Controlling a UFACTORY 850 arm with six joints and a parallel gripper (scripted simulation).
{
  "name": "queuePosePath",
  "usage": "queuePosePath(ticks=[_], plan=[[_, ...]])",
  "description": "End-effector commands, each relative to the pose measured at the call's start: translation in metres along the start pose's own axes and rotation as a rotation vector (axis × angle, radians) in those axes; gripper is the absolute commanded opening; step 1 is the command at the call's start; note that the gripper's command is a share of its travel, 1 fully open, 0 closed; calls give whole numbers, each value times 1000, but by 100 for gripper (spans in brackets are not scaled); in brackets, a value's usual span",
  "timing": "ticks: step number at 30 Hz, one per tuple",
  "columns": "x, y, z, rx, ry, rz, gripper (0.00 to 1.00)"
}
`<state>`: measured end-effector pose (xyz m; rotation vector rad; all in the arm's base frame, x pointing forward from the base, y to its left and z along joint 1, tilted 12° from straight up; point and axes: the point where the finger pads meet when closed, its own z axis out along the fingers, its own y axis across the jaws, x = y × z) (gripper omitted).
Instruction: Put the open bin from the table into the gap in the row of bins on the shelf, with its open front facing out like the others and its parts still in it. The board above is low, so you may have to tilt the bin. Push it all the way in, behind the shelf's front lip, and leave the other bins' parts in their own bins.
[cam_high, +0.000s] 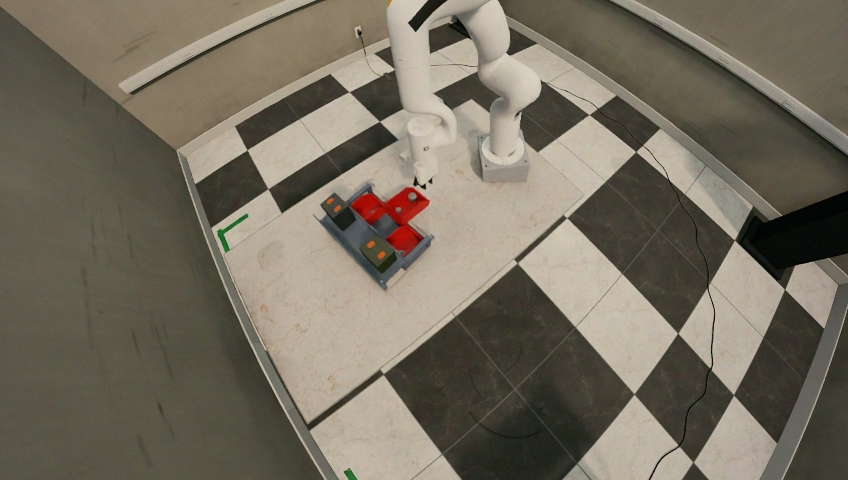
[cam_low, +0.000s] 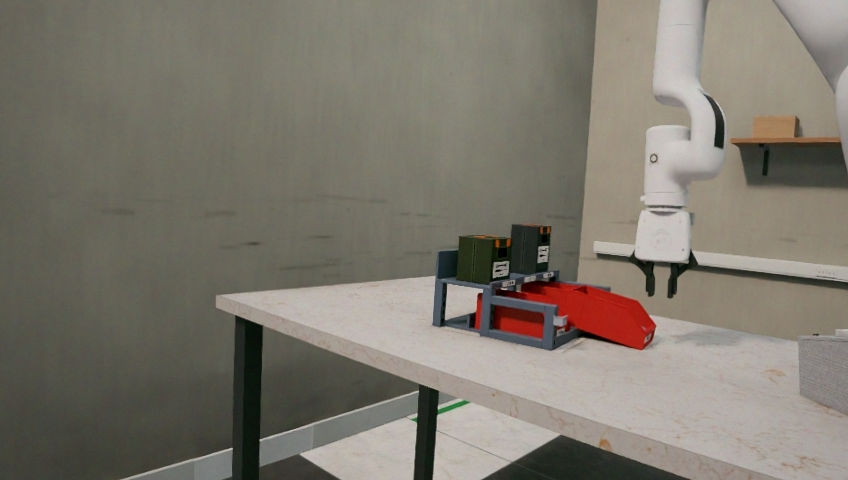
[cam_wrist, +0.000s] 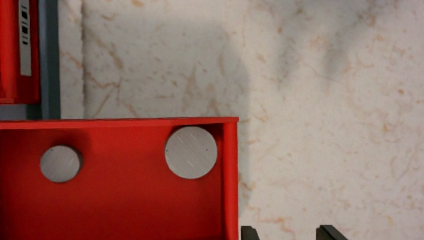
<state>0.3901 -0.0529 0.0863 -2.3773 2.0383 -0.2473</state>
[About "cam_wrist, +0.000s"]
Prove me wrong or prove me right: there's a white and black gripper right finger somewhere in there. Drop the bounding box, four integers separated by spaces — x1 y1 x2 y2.
316 224 348 240

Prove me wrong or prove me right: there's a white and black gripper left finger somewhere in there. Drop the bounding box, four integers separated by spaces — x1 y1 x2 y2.
241 225 260 240

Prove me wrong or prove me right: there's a red bin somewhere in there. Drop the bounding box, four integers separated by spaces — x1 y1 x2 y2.
0 0 41 105
0 116 239 240

